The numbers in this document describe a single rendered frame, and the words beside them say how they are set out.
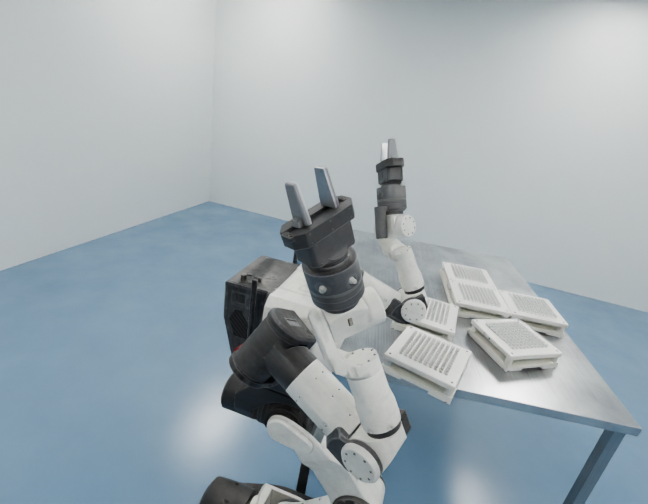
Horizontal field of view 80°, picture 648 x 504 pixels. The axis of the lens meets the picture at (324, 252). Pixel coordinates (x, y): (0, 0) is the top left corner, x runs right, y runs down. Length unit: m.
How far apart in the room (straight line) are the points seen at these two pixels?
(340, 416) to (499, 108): 4.26
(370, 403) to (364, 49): 4.50
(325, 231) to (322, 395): 0.36
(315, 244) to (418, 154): 4.29
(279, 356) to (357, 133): 4.27
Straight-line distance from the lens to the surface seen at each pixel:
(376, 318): 0.65
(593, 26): 4.93
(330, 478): 1.30
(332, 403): 0.78
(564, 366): 1.85
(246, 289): 0.96
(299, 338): 0.80
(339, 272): 0.56
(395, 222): 1.16
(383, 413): 0.71
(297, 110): 5.14
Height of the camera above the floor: 1.69
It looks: 22 degrees down
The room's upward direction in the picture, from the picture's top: 9 degrees clockwise
